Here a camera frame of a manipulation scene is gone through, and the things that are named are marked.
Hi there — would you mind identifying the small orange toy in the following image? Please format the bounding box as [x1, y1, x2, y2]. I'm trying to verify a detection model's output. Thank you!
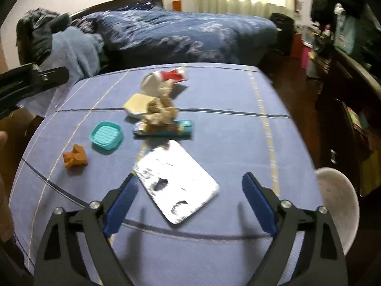
[62, 144, 89, 169]

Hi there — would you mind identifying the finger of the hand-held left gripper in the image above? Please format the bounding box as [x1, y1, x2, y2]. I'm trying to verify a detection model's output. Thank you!
[0, 63, 70, 120]

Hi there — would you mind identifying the blue patterned duvet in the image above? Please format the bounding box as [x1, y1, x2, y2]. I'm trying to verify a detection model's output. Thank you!
[70, 7, 279, 66]

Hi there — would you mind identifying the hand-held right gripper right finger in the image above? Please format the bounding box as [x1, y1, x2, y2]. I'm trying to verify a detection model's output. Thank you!
[242, 172, 349, 286]

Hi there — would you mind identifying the pink container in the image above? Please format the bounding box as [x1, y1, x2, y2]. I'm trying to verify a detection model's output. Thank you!
[301, 46, 311, 70]

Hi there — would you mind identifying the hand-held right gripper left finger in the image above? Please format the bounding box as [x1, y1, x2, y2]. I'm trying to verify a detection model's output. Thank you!
[34, 173, 140, 286]

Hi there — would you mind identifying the dark wooden headboard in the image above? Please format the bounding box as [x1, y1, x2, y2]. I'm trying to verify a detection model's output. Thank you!
[70, 0, 164, 18]

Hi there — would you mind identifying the brown paper napkin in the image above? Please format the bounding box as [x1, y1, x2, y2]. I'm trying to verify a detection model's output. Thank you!
[141, 79, 179, 126]

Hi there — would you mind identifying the silver foil bag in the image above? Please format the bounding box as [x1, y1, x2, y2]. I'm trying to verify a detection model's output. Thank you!
[132, 139, 220, 225]

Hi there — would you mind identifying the light blue towel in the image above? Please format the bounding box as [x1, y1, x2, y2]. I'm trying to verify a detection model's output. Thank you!
[39, 27, 105, 117]

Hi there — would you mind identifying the dark padded jacket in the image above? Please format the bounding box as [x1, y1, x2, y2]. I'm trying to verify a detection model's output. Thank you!
[16, 8, 72, 66]

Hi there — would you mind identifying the cream yellow small box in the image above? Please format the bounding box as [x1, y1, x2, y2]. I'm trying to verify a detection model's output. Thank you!
[123, 93, 155, 118]

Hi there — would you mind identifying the red box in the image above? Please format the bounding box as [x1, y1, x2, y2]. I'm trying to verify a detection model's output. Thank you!
[292, 33, 304, 58]

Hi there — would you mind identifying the grey container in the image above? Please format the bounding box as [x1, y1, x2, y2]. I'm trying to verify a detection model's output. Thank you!
[306, 51, 320, 78]

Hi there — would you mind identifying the hanging dark coat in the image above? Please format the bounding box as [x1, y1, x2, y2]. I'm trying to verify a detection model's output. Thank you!
[311, 0, 366, 24]

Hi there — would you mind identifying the black suitcase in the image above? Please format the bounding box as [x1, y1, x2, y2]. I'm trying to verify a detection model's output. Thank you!
[269, 12, 295, 56]

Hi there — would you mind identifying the teal plastic soap dish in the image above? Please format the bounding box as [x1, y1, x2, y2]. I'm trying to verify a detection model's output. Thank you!
[89, 121, 124, 155]

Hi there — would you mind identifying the dark wooden cabinet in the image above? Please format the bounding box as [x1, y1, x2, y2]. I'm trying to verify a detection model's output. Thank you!
[316, 48, 381, 197]

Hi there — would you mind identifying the colourful teal printed can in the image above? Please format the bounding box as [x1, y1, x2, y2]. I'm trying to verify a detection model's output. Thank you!
[132, 119, 195, 140]

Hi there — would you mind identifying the teal printed box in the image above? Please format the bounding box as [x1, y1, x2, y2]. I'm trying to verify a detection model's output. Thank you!
[333, 15, 356, 55]

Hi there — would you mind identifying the blue striped tablecloth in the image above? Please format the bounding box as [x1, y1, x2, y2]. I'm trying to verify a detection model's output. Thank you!
[9, 62, 328, 286]

